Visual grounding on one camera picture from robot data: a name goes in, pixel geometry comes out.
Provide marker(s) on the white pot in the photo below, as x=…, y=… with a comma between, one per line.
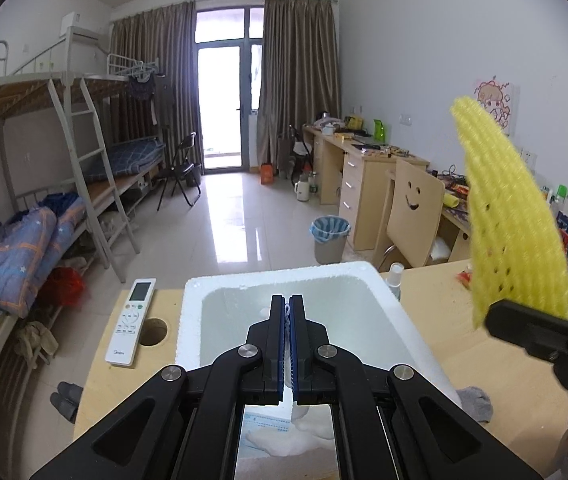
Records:
x=327, y=122

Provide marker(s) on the white foam box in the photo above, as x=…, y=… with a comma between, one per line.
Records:
x=343, y=290

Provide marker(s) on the blue orange quilt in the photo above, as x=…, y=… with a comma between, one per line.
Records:
x=29, y=250

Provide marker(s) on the orange bag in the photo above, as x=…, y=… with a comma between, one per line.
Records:
x=267, y=174

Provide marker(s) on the light wooden desk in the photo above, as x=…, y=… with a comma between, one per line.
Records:
x=458, y=245

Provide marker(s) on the brown curtain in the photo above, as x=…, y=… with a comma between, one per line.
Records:
x=299, y=70
x=154, y=85

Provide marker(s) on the grey trash bin blue liner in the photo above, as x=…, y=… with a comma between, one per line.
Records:
x=330, y=240

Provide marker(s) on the clear spray bottle blue liquid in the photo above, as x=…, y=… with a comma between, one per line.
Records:
x=396, y=280

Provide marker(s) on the hanging dark clothes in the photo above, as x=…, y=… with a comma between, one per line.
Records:
x=141, y=89

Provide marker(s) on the white wall socket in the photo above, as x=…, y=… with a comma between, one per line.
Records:
x=405, y=120
x=527, y=156

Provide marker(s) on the blue face mask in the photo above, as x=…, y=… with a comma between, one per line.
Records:
x=264, y=421

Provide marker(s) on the white air conditioner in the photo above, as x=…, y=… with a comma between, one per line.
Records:
x=84, y=27

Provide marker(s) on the grey sock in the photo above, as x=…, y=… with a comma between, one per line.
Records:
x=476, y=402

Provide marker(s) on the glass balcony door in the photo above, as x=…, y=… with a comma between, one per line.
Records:
x=224, y=100

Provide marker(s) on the yellow black box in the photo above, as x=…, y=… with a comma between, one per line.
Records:
x=353, y=122

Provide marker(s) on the black folded chair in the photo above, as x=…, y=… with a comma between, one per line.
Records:
x=296, y=152

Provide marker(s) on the wooden chair with smiley face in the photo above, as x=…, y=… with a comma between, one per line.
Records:
x=413, y=210

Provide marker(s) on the wooden desk with drawers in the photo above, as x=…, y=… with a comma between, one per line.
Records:
x=358, y=180

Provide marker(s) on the pink cartoon wall poster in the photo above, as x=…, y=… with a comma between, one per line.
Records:
x=499, y=100

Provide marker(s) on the blue checked mattress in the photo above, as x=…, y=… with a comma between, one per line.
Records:
x=129, y=157

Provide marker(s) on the grey metal bunk bed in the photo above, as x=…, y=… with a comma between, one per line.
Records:
x=89, y=125
x=114, y=80

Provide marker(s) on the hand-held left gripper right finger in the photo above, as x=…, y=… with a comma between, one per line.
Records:
x=300, y=350

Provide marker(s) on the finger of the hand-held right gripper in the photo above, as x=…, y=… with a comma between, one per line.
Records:
x=533, y=329

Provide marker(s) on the beige cloth heap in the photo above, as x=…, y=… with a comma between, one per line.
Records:
x=36, y=342

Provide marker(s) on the yellow foam net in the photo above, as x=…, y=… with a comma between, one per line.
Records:
x=508, y=220

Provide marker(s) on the green plastic container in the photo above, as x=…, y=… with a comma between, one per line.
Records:
x=379, y=131

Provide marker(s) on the white thermos jug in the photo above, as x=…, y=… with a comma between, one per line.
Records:
x=302, y=191

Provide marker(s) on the black folding chair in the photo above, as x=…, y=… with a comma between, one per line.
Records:
x=181, y=170

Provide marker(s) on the red bag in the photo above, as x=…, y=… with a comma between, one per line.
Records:
x=61, y=287

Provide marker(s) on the row of toiletry bottles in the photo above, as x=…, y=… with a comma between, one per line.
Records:
x=561, y=205

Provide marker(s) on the dark slipper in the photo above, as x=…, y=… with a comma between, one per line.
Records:
x=64, y=409
x=70, y=391

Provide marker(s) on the white remote control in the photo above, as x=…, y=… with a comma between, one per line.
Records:
x=131, y=320

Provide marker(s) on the small red snack packet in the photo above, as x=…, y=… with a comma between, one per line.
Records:
x=465, y=280

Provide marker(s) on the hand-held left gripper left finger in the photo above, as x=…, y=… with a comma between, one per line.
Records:
x=276, y=350

